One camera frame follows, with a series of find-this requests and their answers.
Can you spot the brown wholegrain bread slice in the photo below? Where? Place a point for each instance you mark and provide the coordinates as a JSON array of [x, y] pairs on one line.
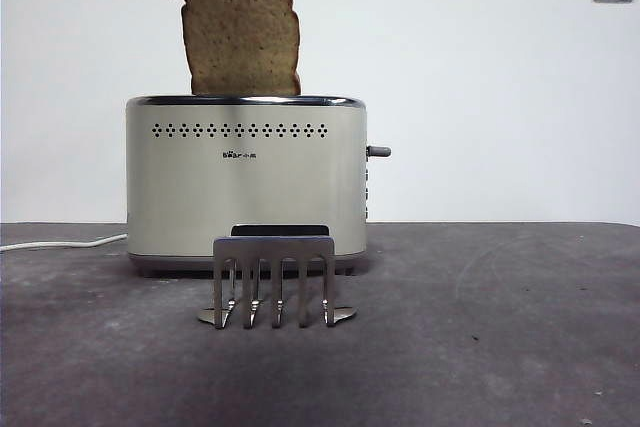
[[240, 37]]

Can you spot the cream and steel toaster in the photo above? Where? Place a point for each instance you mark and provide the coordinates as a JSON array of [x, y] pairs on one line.
[[175, 197]]

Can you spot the grey toaster lever knob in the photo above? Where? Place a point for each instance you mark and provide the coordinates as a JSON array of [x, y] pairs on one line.
[[381, 151]]

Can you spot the steel toast rack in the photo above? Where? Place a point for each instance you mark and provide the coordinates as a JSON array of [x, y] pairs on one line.
[[275, 248]]

